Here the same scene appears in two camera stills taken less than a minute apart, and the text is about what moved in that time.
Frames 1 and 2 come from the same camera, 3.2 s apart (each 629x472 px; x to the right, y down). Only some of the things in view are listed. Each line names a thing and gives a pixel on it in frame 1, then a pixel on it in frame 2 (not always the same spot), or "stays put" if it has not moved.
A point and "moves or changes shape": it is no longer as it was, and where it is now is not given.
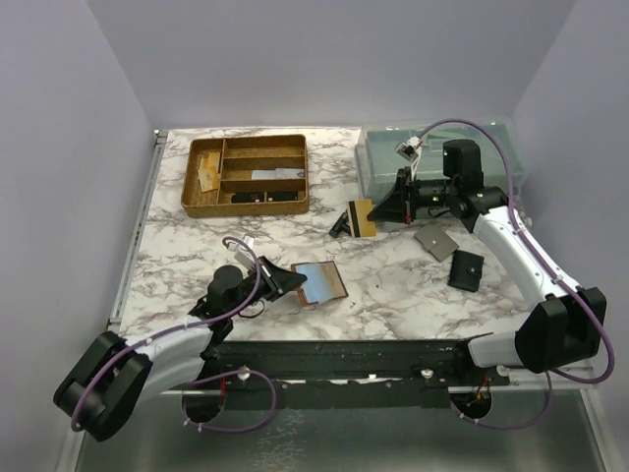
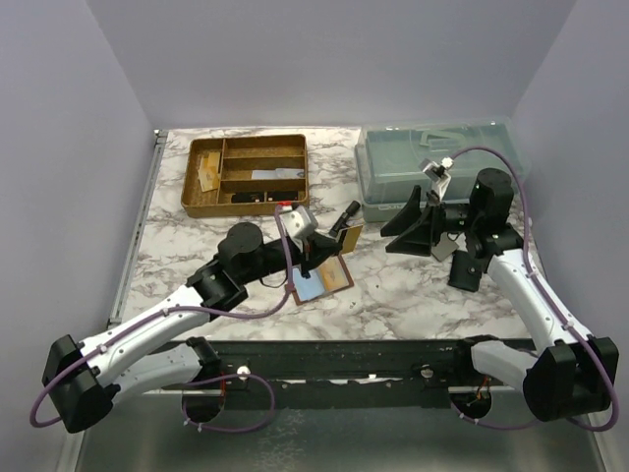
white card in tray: (279, 174) stays put
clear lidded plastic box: (381, 150) stays put
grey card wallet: (436, 241) stays put
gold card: (208, 171) stays put
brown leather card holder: (323, 283) moves or changes shape
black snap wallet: (466, 270) stays put
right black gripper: (397, 206) → (417, 237)
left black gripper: (277, 280) → (316, 251)
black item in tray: (258, 197) stays put
